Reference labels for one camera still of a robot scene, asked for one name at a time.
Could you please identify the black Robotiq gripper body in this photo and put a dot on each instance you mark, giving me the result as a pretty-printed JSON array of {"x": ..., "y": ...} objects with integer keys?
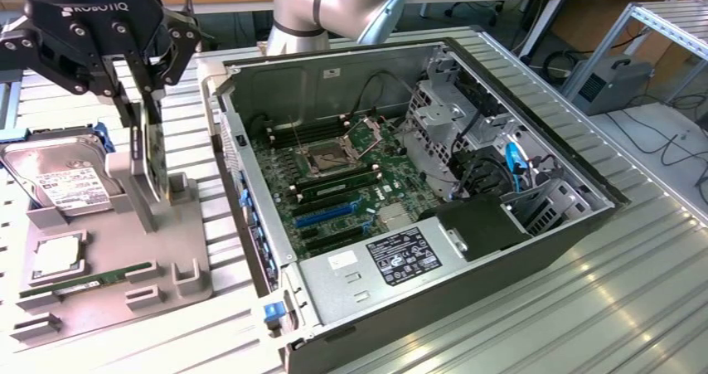
[{"x": 94, "y": 25}]

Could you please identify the graphics card with metal bracket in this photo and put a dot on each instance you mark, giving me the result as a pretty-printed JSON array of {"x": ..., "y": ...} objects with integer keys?
[{"x": 155, "y": 162}]

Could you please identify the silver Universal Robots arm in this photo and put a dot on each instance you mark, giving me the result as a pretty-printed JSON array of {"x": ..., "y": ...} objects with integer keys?
[{"x": 299, "y": 9}]

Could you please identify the blue disk carrier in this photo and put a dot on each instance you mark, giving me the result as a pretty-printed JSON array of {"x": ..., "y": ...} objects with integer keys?
[{"x": 102, "y": 137}]

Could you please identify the silver hard disk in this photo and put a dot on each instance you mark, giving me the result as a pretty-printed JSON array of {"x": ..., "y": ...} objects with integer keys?
[{"x": 67, "y": 171}]

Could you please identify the thin metal locking lever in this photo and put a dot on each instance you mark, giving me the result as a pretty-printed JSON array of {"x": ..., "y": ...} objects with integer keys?
[{"x": 299, "y": 135}]

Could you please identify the CPU socket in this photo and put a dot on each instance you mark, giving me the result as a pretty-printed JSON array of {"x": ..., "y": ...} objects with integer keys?
[{"x": 327, "y": 158}]

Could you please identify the metal socket cover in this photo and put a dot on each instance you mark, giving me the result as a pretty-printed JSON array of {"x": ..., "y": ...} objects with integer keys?
[{"x": 350, "y": 146}]

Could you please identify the RAM stick with white label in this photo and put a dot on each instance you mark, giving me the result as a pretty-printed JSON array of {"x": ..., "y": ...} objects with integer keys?
[{"x": 338, "y": 187}]

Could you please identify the grey plastic parts rack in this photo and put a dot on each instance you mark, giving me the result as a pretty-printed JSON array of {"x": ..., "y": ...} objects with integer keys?
[{"x": 111, "y": 241}]

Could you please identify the long black expansion slot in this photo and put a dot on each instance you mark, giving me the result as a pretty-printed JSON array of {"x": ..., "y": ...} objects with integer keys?
[
  {"x": 321, "y": 206},
  {"x": 338, "y": 241}
]

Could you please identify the green motherboard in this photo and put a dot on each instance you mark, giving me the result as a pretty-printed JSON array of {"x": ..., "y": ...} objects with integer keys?
[{"x": 382, "y": 171}]

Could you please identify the silver CPU chip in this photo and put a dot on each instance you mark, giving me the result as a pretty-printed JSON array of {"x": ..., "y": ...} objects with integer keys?
[{"x": 58, "y": 255}]

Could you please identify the blue expansion slot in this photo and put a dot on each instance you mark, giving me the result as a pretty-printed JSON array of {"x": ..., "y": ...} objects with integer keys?
[{"x": 327, "y": 217}]

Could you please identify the grey perforated drive cage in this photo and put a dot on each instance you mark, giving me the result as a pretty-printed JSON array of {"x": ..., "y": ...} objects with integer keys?
[{"x": 431, "y": 150}]

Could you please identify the green RAM stick bare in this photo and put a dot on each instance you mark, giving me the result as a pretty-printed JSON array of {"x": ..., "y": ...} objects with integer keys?
[{"x": 117, "y": 273}]

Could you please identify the silver finned heatsink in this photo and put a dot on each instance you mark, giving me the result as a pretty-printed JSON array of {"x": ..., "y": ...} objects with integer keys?
[{"x": 394, "y": 218}]

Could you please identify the grey power supply unit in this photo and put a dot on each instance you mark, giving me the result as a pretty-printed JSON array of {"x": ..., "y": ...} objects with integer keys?
[{"x": 343, "y": 291}]

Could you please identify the blue case latch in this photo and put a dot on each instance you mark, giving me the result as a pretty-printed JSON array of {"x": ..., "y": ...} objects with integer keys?
[{"x": 274, "y": 312}]

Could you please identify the black plastic shroud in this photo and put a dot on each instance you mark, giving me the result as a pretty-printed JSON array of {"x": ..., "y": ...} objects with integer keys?
[{"x": 477, "y": 229}]

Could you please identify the perforated metal disk bay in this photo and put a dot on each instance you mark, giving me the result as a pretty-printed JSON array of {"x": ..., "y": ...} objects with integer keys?
[{"x": 547, "y": 212}]

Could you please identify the open dark PC case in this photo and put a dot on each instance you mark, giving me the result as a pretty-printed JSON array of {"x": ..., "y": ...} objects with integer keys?
[{"x": 421, "y": 320}]

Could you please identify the aluminium profile frame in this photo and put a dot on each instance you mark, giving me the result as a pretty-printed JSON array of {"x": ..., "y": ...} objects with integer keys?
[{"x": 675, "y": 21}]

